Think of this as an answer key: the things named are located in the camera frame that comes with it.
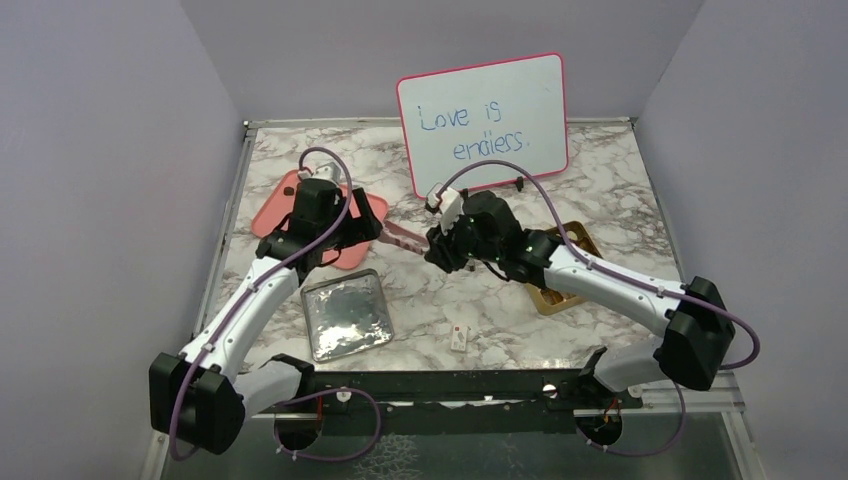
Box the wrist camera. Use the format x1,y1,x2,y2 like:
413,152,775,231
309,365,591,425
297,162,343,188
425,183,463,235

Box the black metal base rail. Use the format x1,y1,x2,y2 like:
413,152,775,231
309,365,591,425
267,368,642,436

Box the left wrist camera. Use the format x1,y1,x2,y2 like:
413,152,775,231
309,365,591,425
297,162,343,188

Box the gold chocolate box tray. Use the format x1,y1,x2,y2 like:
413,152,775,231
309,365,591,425
526,220,604,317

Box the small white red card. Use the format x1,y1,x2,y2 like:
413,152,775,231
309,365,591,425
450,325,469,352

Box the pink plastic tray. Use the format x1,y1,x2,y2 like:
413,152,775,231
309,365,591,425
251,170,389,270

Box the pink framed whiteboard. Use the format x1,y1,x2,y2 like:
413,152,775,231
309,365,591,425
395,53,570,198

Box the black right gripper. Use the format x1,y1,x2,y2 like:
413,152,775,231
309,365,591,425
425,206,503,273

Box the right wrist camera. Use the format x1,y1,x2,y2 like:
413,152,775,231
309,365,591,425
425,183,463,235

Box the silver tin lid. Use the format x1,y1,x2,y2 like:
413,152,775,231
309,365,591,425
300,269,394,363

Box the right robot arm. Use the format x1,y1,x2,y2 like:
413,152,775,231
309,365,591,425
425,188,735,407

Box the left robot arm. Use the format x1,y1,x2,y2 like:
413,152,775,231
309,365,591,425
148,178,382,454

